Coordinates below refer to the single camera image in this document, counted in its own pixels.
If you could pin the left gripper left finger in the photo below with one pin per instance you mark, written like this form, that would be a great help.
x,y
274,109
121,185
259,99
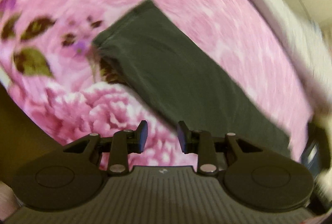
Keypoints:
x,y
72,175

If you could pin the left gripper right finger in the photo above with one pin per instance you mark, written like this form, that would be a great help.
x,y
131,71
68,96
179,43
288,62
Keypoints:
x,y
254,176

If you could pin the dark grey trousers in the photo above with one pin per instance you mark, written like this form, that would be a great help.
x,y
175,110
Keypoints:
x,y
179,81

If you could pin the pink rose bed sheet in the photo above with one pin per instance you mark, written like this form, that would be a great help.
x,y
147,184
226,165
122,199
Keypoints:
x,y
46,63

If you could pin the white fluffy blanket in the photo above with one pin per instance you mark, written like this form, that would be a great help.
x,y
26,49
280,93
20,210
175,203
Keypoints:
x,y
306,49

